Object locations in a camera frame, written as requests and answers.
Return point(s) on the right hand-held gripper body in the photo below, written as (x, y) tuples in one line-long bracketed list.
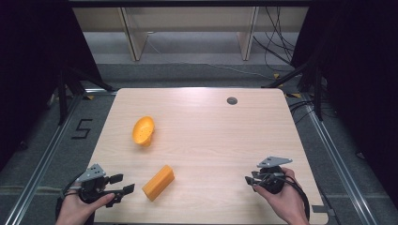
[(271, 181)]

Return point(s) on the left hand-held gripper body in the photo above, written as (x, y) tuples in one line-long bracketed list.
[(93, 184)]

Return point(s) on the person's right hand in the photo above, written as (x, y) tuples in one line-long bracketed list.
[(286, 203)]

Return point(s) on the person's left hand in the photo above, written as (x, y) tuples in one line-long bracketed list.
[(76, 211)]

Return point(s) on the orange rectangular block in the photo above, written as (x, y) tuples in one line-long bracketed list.
[(158, 182)]

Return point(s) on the orange plastic bowl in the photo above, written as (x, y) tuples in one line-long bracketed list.
[(143, 130)]

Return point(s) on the black tape floor mark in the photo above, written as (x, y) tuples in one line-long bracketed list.
[(82, 128)]

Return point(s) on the grey round table grommet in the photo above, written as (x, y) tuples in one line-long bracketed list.
[(232, 101)]

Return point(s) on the yellow tape mark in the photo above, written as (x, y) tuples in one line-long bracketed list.
[(90, 97)]

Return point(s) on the black metal stand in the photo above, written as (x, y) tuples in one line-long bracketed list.
[(317, 93), (64, 93)]

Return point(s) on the black curtain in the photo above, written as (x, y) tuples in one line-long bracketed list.
[(359, 78), (31, 62)]

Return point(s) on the aluminium floor rail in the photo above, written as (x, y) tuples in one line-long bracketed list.
[(338, 156), (47, 153)]

